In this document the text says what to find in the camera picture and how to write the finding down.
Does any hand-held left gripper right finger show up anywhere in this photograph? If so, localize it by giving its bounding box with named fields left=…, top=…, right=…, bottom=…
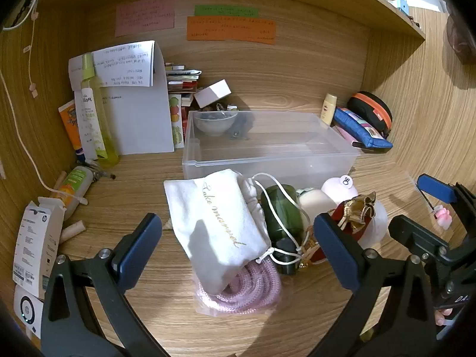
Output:
left=309, top=213, right=436, bottom=357

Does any small pink toy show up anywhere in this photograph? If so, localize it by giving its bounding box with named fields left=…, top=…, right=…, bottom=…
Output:
left=433, top=204, right=452, bottom=229

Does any bagged pink rope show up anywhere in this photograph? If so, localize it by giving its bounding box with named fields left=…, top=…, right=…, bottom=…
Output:
left=195, top=256, right=283, bottom=315

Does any white printed carton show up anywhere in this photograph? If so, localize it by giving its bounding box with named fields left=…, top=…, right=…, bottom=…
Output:
left=13, top=196, right=67, bottom=300

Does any pink pouch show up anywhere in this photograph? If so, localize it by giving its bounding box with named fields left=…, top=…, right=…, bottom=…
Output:
left=335, top=124, right=363, bottom=146

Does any red and gold ornament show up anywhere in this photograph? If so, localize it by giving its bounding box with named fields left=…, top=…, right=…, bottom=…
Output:
left=301, top=191, right=376, bottom=268

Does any brown translucent bag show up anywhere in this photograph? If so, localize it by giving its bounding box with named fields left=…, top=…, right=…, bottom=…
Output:
left=444, top=5, right=476, bottom=64

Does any stack of booklets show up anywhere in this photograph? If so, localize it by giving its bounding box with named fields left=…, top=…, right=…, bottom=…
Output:
left=165, top=61, right=202, bottom=107

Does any white round jar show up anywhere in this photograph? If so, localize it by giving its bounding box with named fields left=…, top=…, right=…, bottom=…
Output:
left=357, top=201, right=389, bottom=250

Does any blue pencil case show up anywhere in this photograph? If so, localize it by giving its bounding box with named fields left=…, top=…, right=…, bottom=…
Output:
left=333, top=107, right=394, bottom=152

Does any black power strip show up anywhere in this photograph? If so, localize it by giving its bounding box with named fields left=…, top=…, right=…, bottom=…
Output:
left=0, top=0, right=45, bottom=30

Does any white bowl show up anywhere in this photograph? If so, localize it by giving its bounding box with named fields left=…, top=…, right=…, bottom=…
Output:
left=194, top=111, right=239, bottom=137

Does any yellow-green spray bottle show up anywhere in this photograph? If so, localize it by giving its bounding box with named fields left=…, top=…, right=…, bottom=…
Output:
left=81, top=54, right=120, bottom=168

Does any orange sunscreen tube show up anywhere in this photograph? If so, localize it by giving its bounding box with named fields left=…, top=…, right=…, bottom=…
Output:
left=57, top=100, right=84, bottom=157

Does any thick white cable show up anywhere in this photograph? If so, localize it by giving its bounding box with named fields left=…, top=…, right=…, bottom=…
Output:
left=0, top=69, right=69, bottom=199

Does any green and orange bottle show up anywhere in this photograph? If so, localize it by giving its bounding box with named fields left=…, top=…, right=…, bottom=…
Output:
left=52, top=166, right=94, bottom=212

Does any small white box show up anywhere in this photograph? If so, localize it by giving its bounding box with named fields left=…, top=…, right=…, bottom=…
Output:
left=193, top=79, right=232, bottom=109

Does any pink paper note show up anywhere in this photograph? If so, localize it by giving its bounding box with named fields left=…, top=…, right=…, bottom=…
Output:
left=115, top=0, right=175, bottom=38

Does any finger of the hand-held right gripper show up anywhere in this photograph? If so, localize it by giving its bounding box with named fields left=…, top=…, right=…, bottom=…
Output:
left=416, top=173, right=476, bottom=246
left=389, top=214, right=450, bottom=264

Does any pink ball with sticker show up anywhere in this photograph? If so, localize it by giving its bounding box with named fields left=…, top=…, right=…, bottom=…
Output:
left=322, top=174, right=359, bottom=205

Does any fruit printed booklet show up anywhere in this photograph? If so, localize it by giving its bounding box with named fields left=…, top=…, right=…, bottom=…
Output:
left=168, top=95, right=185, bottom=148

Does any white printed receipt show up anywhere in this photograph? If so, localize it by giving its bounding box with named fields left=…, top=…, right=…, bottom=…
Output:
left=92, top=41, right=156, bottom=88

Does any person's right hand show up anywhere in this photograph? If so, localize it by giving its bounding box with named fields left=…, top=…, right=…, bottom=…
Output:
left=434, top=306, right=455, bottom=327

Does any black and orange case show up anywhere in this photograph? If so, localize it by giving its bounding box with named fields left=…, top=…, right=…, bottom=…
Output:
left=347, top=91, right=393, bottom=138

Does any small yellow bottle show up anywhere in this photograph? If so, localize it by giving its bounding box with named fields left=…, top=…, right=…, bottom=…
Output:
left=320, top=94, right=338, bottom=125

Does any green paper note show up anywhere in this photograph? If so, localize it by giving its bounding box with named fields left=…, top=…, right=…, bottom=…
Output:
left=194, top=5, right=260, bottom=17

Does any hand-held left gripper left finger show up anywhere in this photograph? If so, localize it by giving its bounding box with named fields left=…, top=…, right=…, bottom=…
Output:
left=41, top=213, right=168, bottom=357

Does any small white tube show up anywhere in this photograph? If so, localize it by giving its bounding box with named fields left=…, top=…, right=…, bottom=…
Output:
left=59, top=221, right=86, bottom=242

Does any orange paper note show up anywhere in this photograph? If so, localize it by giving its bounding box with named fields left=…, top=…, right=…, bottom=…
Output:
left=186, top=16, right=277, bottom=45

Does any large white paper sheet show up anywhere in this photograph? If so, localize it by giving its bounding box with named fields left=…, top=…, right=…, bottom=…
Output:
left=69, top=41, right=175, bottom=156

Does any thin white cord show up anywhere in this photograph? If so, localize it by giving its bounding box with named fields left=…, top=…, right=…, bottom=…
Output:
left=22, top=0, right=47, bottom=99

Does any dark green jar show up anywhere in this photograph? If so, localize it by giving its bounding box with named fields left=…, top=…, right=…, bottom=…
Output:
left=259, top=184, right=309, bottom=242

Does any white drawstring pouch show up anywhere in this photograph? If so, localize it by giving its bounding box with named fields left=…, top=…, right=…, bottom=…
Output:
left=164, top=169, right=272, bottom=294

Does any clear plastic storage box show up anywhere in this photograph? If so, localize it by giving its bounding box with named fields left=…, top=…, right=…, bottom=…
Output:
left=181, top=109, right=361, bottom=190

